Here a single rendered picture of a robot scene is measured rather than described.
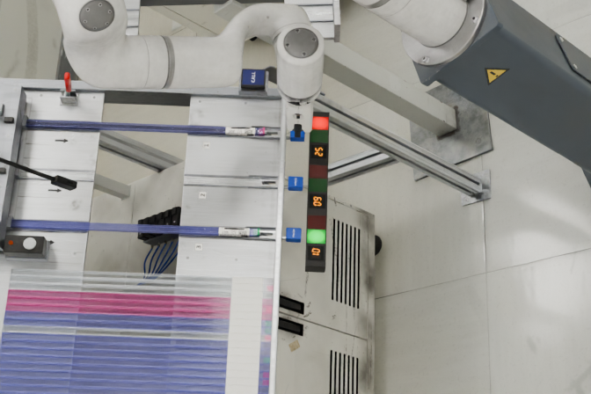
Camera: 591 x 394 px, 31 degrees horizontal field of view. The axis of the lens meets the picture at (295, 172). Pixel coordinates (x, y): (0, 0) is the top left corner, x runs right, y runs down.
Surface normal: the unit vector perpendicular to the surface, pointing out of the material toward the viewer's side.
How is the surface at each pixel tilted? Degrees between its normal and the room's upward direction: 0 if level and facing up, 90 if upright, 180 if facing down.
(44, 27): 90
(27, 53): 90
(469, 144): 0
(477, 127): 0
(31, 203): 45
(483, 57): 90
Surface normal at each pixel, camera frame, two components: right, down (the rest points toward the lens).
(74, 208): 0.01, -0.40
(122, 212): -0.70, -0.31
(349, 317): 0.72, -0.26
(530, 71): 0.21, 0.78
